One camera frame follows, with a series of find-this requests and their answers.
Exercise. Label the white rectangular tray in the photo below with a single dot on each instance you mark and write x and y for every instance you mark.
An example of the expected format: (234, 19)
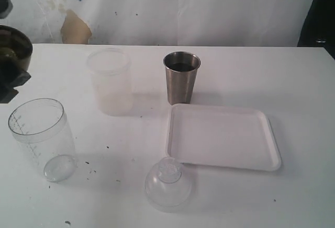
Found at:
(231, 137)

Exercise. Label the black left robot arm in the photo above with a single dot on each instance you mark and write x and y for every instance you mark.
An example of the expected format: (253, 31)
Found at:
(16, 52)

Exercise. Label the dark curtain at right edge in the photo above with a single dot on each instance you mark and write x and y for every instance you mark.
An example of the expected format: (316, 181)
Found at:
(318, 27)

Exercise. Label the clear plastic shaker cup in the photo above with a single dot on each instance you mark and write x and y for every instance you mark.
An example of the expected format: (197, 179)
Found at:
(42, 130)

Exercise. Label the stainless steel cup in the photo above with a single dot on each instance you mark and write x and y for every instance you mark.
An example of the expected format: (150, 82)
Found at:
(180, 70)

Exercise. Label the translucent plastic container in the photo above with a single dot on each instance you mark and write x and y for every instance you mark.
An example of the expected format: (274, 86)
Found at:
(111, 80)

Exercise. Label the clear dome shaker lid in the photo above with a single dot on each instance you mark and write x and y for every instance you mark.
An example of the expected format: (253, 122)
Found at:
(168, 184)

